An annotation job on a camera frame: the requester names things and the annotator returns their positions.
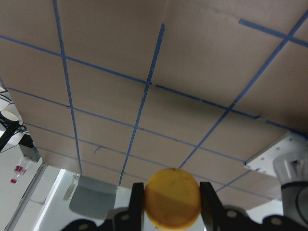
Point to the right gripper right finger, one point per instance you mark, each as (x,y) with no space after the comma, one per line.
(212,210)

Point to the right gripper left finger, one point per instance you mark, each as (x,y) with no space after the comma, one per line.
(136,207)

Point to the white paper cup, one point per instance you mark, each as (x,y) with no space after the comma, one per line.
(9,115)

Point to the red capped plastic bottle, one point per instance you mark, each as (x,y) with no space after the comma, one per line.
(20,169)

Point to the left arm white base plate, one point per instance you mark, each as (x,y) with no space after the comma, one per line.
(288,143)

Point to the yellow push button switch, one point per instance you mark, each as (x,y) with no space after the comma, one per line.
(172,200)

